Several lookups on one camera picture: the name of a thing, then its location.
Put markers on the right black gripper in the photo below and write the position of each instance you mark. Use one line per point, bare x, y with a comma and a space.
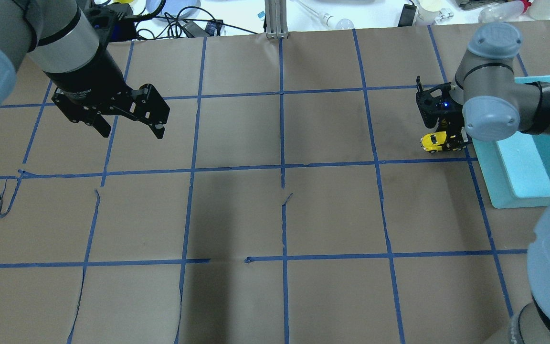
455, 140

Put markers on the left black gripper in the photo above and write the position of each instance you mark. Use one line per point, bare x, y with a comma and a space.
85, 82

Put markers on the yellow beetle toy car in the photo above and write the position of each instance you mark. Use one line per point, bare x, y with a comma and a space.
433, 142

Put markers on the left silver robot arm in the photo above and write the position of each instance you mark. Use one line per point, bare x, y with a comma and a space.
68, 42

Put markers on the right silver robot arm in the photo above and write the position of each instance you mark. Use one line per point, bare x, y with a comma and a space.
507, 119

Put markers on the teal plastic storage bin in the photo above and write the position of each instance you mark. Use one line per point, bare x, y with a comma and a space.
516, 170

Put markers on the light blue plate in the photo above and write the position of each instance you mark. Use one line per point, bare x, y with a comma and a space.
173, 7

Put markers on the aluminium frame post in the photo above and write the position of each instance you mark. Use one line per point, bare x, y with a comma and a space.
275, 23

